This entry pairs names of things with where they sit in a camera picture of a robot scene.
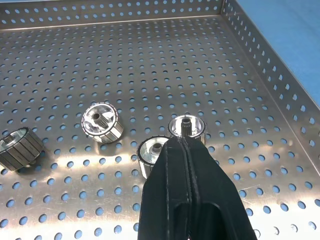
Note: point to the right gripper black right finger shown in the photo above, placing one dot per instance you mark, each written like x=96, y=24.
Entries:
x=215, y=200

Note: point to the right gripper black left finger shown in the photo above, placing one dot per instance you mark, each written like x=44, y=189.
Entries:
x=165, y=190

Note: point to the perforated metal tray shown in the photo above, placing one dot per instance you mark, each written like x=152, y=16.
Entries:
x=150, y=62

